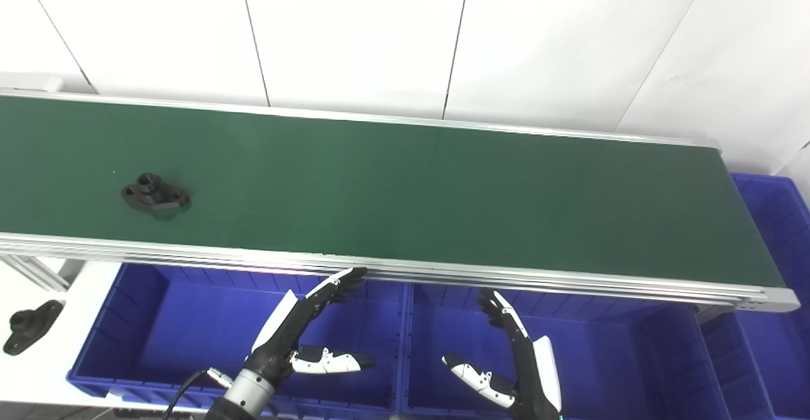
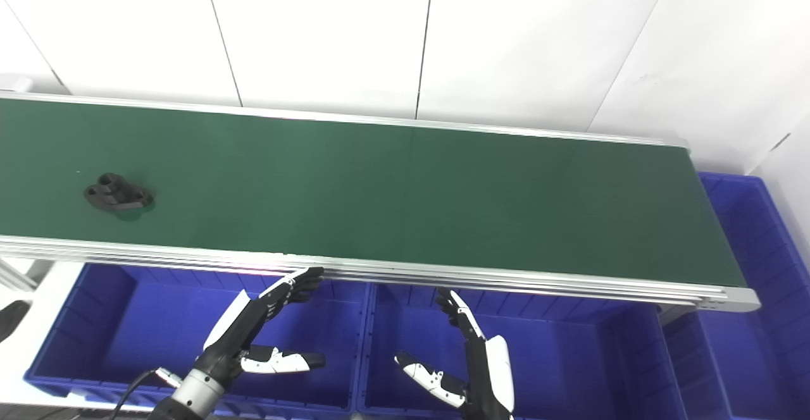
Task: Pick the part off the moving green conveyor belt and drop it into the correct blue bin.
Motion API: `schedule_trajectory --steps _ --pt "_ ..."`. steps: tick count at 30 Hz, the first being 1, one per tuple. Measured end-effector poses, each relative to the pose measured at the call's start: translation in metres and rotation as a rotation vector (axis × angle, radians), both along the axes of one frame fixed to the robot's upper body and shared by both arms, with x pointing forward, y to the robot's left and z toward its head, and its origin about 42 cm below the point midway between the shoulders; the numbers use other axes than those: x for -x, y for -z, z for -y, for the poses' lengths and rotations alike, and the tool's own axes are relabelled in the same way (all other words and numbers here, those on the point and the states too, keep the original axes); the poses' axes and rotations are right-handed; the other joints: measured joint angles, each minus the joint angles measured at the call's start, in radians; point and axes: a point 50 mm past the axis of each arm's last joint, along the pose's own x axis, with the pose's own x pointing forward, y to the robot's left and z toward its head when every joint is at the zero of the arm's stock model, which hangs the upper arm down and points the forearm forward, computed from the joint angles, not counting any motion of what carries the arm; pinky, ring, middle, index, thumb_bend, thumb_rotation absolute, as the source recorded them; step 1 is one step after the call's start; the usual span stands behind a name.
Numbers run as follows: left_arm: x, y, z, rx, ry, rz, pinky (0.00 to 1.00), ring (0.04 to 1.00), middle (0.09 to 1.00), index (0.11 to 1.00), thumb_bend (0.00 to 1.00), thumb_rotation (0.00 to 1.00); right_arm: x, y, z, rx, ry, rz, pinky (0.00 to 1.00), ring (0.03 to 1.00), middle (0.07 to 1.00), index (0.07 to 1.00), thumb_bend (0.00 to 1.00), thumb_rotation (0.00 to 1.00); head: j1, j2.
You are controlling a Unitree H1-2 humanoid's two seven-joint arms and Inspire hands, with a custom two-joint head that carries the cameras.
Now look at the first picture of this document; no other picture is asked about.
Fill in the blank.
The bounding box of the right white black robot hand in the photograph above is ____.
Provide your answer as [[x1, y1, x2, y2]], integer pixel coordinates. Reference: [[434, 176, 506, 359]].
[[442, 288, 564, 420]]

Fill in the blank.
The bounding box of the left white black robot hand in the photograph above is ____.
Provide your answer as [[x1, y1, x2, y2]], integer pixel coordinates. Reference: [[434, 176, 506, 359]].
[[244, 267, 377, 386]]

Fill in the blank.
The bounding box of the black flanged machine part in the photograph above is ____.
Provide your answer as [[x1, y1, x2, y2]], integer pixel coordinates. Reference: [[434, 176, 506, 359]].
[[3, 300, 65, 356], [121, 173, 192, 213]]

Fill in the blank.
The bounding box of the blue plastic bin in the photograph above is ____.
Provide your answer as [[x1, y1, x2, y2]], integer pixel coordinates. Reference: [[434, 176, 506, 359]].
[[402, 281, 728, 420], [699, 172, 810, 420], [66, 263, 409, 418]]

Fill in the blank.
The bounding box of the green conveyor belt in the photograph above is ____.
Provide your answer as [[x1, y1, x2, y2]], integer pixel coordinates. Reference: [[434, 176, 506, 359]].
[[0, 88, 801, 313]]

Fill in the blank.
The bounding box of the aluminium profile conveyor leg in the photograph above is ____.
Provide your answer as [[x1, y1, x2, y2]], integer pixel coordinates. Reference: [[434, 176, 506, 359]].
[[0, 254, 86, 293]]

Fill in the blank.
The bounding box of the white conveyor end housing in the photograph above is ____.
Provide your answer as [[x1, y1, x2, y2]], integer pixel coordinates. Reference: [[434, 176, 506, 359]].
[[0, 72, 64, 96]]

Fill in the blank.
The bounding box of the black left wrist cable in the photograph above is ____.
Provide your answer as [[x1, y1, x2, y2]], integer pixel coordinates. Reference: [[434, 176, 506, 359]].
[[161, 368, 235, 420]]

